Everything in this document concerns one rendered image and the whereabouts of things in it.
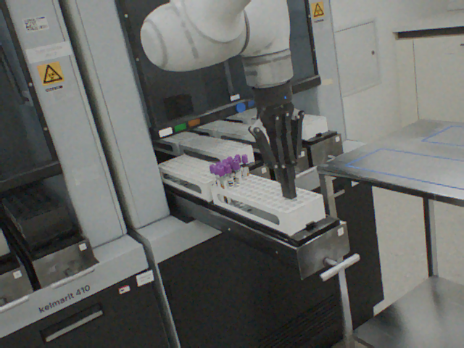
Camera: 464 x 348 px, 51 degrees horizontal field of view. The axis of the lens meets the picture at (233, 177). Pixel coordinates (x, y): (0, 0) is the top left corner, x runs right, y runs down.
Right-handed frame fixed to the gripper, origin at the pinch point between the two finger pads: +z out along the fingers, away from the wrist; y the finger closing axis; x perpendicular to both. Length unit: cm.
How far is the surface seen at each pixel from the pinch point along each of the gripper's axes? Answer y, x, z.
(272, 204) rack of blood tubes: 3.6, -1.5, 4.0
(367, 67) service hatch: -200, -157, 21
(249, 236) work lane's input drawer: 6.8, -8.1, 12.2
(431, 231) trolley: -67, -17, 46
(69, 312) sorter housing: 43, -37, 26
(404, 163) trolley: -35.7, 0.1, 8.4
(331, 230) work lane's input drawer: -2.6, 8.4, 9.8
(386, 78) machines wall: -217, -157, 33
